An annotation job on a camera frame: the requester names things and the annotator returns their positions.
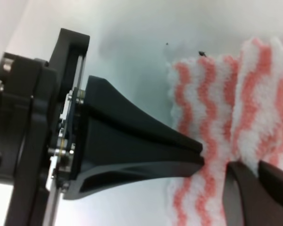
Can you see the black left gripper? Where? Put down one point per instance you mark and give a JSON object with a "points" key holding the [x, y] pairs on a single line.
{"points": [[32, 95]]}

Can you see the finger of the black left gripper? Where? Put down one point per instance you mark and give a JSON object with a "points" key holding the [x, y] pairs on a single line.
{"points": [[106, 177], [129, 135]]}

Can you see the pink white striped towel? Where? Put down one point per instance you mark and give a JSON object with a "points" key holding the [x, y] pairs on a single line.
{"points": [[234, 107]]}

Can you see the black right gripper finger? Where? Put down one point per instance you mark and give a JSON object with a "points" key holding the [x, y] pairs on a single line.
{"points": [[251, 200]]}

